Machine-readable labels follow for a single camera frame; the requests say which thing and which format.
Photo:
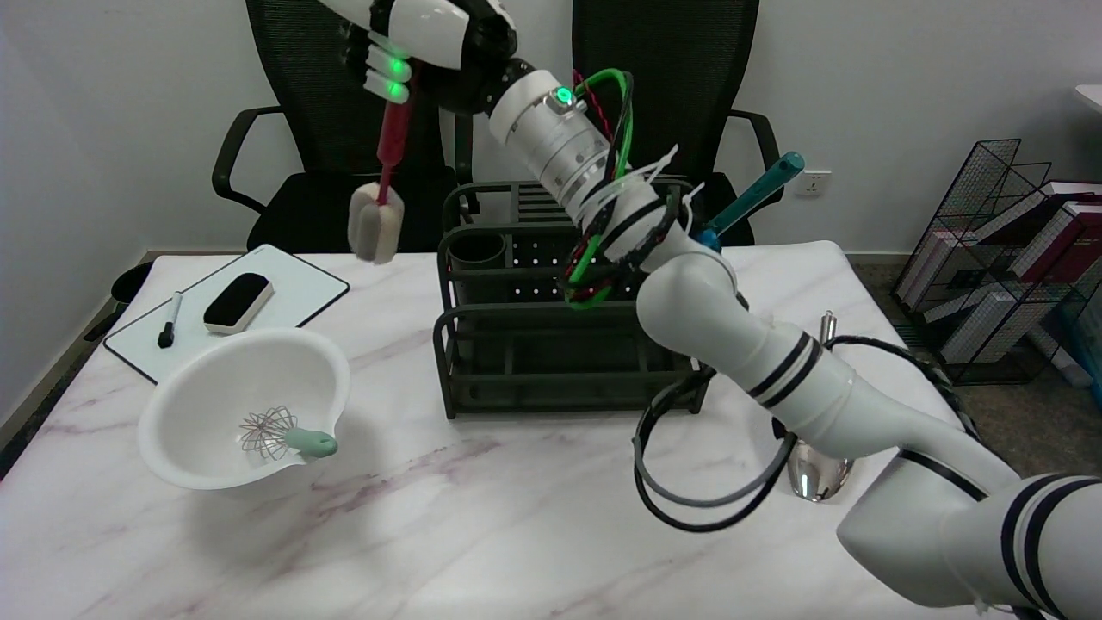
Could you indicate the black mesh office chair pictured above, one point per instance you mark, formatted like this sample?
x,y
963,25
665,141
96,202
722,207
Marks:
x,y
293,129
680,52

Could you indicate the small white whiteboard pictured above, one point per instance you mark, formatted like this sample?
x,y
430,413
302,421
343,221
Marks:
x,y
297,288

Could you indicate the white black cover book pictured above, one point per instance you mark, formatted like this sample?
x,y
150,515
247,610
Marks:
x,y
1033,211

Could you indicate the white plastic mixing bowl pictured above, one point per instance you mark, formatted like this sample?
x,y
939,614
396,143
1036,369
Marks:
x,y
207,405

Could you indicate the teal sponge bottle brush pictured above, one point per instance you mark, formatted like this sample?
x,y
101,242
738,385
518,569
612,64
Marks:
x,y
753,196

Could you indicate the shiny steel scoop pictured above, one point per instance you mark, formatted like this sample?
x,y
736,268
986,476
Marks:
x,y
818,474

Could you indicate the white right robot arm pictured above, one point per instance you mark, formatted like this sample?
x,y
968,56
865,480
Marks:
x,y
775,353

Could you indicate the white desk corner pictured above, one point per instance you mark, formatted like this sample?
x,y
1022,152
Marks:
x,y
1092,95

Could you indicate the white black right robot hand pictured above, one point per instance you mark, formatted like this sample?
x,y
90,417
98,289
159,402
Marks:
x,y
430,30

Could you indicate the black whiteboard marker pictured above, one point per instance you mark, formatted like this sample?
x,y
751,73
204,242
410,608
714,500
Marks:
x,y
170,323

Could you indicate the dark green metal dish rack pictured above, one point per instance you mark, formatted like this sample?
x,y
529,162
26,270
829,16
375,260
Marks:
x,y
516,344

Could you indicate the pink sponge bottle brush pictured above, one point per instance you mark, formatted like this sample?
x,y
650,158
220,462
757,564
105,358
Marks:
x,y
376,224

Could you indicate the dark maroon book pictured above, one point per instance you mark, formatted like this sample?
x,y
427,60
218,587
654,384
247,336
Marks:
x,y
1067,250

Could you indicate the black white whiteboard eraser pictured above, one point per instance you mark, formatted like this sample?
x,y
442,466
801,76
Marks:
x,y
239,301

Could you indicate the white wall power outlet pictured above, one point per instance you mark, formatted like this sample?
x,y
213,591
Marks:
x,y
813,183

